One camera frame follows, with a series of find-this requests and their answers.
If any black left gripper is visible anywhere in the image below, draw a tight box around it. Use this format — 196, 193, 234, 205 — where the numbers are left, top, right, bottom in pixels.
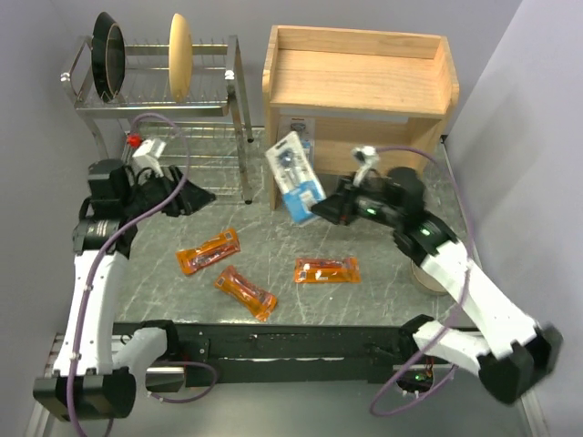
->
123, 163, 217, 219

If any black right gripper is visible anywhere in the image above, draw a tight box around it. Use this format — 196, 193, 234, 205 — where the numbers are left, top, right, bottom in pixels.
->
311, 171, 403, 229

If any blue razor blister pack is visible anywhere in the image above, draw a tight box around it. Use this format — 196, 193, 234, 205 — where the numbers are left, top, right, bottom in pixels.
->
265, 131, 325, 226
278, 116, 316, 164

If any wooden two-tier shelf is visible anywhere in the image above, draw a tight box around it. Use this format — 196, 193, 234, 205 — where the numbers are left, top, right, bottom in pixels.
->
261, 24, 461, 211

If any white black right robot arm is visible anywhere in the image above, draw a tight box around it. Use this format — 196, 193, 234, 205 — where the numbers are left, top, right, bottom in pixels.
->
311, 168, 563, 405

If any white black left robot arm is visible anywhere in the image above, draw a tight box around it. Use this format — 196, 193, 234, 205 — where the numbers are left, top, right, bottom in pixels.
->
33, 158, 216, 423

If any orange razor pack left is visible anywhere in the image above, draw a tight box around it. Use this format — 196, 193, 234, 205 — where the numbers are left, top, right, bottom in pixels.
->
176, 228, 240, 276

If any orange razor pack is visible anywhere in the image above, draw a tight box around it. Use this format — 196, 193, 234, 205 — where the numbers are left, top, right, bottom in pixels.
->
294, 257, 361, 284
176, 228, 240, 276
214, 265, 278, 322

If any orange razor pack right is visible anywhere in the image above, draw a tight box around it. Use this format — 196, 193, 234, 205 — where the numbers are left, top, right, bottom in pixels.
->
294, 257, 361, 284

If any metal dish rack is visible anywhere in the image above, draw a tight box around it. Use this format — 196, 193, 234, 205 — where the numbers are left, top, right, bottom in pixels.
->
60, 36, 254, 205

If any beige ceramic bowl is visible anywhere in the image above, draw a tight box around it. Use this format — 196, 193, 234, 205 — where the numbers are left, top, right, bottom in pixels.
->
411, 261, 448, 296

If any orange razor pack middle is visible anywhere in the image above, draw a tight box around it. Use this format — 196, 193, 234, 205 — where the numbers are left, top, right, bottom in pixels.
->
214, 265, 278, 322

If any beige wooden plate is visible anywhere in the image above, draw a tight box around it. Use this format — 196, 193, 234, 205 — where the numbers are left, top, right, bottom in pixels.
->
169, 14, 192, 103

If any black plate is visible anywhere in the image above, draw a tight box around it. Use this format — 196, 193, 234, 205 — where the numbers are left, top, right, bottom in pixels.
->
91, 12, 126, 103

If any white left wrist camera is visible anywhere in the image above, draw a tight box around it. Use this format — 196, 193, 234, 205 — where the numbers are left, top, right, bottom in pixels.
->
127, 134, 167, 177

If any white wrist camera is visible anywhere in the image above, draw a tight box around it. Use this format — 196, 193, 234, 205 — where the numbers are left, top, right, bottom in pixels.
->
127, 134, 167, 177
352, 146, 379, 187

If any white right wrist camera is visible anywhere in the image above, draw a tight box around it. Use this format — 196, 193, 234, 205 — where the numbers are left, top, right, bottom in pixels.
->
352, 146, 379, 187

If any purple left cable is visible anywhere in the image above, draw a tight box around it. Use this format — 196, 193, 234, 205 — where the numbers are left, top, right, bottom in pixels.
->
66, 113, 221, 437

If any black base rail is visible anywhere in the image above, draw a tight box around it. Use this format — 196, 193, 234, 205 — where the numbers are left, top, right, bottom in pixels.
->
113, 320, 452, 388

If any aluminium frame rail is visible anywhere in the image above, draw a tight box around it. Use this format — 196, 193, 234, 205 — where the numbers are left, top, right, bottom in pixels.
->
25, 328, 185, 436

